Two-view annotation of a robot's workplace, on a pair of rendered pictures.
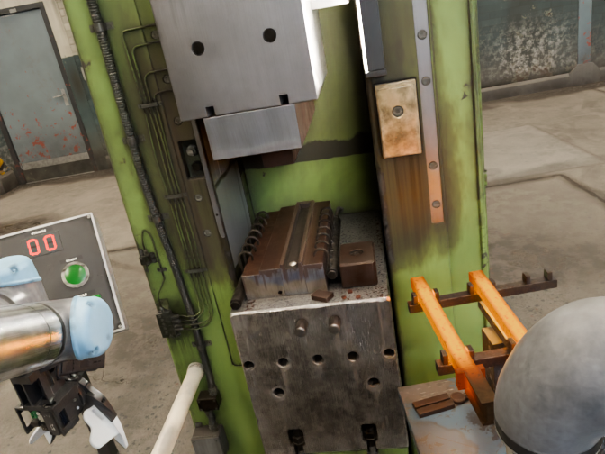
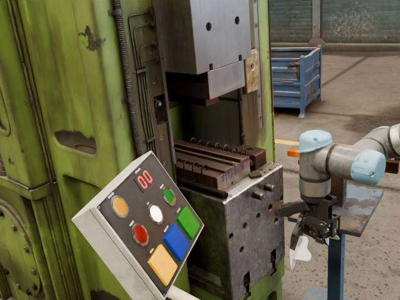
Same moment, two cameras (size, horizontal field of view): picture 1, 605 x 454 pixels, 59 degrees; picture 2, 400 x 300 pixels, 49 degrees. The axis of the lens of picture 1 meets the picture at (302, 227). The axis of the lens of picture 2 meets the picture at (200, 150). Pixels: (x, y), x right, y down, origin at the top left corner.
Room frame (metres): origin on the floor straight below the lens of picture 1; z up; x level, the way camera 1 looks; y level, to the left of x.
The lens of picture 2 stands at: (0.38, 1.38, 1.66)
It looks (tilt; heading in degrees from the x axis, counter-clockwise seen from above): 21 degrees down; 305
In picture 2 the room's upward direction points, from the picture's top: 6 degrees counter-clockwise
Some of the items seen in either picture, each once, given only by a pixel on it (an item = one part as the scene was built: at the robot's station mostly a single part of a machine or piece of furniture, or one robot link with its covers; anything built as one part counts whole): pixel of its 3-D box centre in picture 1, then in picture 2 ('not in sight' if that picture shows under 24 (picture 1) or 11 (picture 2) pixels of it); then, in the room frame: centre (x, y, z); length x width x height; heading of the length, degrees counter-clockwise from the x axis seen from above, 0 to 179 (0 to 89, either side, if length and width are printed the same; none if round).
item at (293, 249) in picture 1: (299, 230); (196, 152); (1.35, 0.01, 0.99); 0.42 x 0.05 x 0.01; 171
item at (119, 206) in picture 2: not in sight; (119, 206); (1.09, 0.72, 1.16); 0.05 x 0.03 x 0.04; 81
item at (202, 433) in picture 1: (210, 441); not in sight; (1.32, 0.40, 0.36); 0.09 x 0.07 x 0.12; 81
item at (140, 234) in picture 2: not in sight; (140, 234); (1.05, 0.71, 1.09); 0.05 x 0.03 x 0.04; 81
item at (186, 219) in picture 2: not in sight; (187, 222); (1.06, 0.50, 1.01); 0.07 x 0.05 x 0.07; 106
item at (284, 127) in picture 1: (266, 113); (183, 75); (1.35, 0.03, 1.32); 0.42 x 0.20 x 0.10; 171
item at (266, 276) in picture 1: (293, 242); (193, 162); (1.35, 0.03, 0.96); 0.42 x 0.20 x 0.09; 171
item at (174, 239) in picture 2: not in sight; (175, 242); (1.03, 0.60, 1.01); 0.07 x 0.05 x 0.07; 106
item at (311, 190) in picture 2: not in sight; (315, 184); (0.71, 0.42, 1.16); 0.08 x 0.08 x 0.05
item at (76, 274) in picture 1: (75, 274); (169, 196); (1.10, 0.52, 1.09); 0.05 x 0.03 x 0.04; 81
